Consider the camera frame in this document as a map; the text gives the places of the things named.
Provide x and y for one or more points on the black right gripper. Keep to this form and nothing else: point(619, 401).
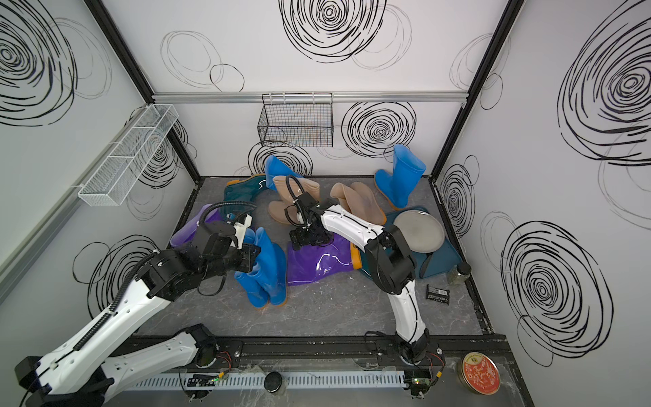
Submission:
point(300, 241)

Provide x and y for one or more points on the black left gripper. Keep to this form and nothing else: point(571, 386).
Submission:
point(252, 253)

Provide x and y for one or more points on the blue rain boot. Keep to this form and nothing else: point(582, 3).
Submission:
point(270, 268)
point(397, 186)
point(256, 294)
point(274, 167)

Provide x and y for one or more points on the purple rain boot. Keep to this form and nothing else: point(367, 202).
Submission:
point(311, 264)
point(188, 231)

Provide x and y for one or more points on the beige rain boot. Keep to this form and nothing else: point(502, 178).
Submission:
point(358, 199)
point(284, 211)

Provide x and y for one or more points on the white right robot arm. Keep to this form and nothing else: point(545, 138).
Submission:
point(388, 257)

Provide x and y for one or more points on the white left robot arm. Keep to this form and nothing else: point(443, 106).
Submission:
point(84, 371)

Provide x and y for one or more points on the dark green rain boot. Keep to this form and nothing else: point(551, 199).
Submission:
point(246, 190)

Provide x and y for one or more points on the grey round plate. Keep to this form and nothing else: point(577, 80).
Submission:
point(422, 231)

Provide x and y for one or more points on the black round knob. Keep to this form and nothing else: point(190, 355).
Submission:
point(273, 382)

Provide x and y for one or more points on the small black packet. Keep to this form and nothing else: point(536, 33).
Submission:
point(439, 295)

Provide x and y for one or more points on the small glass jar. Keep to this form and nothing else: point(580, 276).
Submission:
point(459, 274)

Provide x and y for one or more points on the red round tin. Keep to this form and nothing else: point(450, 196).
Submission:
point(479, 374)

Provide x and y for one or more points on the black wire basket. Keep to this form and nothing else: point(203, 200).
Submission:
point(301, 119)

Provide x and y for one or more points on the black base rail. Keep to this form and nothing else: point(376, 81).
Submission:
point(383, 350)

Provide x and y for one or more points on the white wire basket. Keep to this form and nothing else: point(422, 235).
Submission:
point(131, 154)

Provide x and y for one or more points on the white slotted cable duct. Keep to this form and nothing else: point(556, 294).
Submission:
point(290, 380)

